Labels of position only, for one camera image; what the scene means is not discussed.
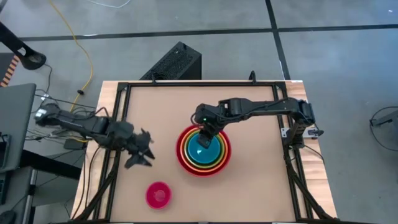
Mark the orange plastic bowl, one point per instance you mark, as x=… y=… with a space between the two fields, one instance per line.
x=203 y=171

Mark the small white connector box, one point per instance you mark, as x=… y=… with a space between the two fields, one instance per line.
x=308 y=132

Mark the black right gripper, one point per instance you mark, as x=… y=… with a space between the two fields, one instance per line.
x=207 y=119

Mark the grey desk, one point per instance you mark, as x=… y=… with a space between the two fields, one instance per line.
x=46 y=189

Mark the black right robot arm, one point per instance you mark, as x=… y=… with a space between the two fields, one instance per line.
x=264 y=107

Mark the orange black striped strip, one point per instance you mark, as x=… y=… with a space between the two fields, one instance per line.
x=9 y=71

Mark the grey laptop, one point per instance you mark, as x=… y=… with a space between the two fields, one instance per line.
x=15 y=124

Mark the green plastic bowl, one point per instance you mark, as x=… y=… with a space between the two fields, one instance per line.
x=203 y=167

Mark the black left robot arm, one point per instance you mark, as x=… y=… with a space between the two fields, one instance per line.
x=77 y=123

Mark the stack of nested coloured bowls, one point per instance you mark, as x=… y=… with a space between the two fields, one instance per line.
x=203 y=174

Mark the blue plastic bowl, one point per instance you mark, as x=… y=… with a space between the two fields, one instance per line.
x=205 y=155

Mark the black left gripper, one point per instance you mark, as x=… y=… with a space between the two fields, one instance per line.
x=124 y=137

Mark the black computer tower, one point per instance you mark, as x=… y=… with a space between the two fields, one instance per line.
x=174 y=63

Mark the black frame clamp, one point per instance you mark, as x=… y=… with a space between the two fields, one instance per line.
x=252 y=76
x=154 y=78

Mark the small pink plastic bowl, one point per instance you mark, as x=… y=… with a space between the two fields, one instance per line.
x=158 y=195

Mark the black stand foot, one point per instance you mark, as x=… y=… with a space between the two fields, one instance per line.
x=21 y=49

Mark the black computer mouse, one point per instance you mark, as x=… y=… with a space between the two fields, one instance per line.
x=7 y=217

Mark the black aluminium table frame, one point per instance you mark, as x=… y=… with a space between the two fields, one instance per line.
x=119 y=118

